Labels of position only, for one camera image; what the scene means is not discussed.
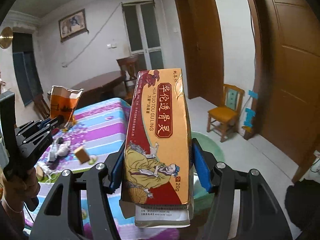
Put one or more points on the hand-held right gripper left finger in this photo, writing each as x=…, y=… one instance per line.
x=116, y=170

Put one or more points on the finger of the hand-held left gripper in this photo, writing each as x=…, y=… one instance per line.
x=37, y=127
x=40, y=145

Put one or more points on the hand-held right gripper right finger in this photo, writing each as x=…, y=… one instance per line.
x=201, y=170

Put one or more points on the green plastic-lined bin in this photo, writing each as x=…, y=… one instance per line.
x=215, y=150

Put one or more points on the beige tissue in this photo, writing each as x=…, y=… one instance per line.
x=40, y=173

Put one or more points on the orange paper bag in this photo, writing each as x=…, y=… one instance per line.
x=62, y=102

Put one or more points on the tan block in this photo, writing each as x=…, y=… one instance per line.
x=82, y=155

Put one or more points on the orange medicine box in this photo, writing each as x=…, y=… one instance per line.
x=157, y=135

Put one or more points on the person's left forearm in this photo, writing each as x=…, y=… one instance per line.
x=10, y=222

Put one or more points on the person's left hand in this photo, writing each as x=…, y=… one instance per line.
x=27, y=182

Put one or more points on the dark wooden chair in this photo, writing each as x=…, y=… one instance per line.
x=128, y=72
x=41, y=105

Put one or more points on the striped floral tablecloth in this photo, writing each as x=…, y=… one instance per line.
x=105, y=130

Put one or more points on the dark window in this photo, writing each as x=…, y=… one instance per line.
x=25, y=67

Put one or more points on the small yellow wooden chair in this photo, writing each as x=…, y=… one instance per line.
x=225, y=112

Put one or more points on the large blue tape piece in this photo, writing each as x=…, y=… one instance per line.
x=250, y=117

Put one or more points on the dark wooden table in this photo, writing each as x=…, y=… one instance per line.
x=100, y=82

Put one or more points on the small blue tape piece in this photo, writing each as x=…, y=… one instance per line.
x=253, y=95

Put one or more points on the plain brown wooden door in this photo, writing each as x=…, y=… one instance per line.
x=200, y=37

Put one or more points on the panelled brown wooden door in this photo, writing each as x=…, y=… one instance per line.
x=287, y=67

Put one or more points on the white glass door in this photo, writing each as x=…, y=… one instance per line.
x=143, y=27

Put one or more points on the round gold wall plate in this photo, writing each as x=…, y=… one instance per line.
x=6, y=38

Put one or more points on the framed wall picture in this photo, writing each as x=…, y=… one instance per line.
x=72, y=25

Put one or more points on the white double wall switch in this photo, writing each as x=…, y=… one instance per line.
x=111, y=45

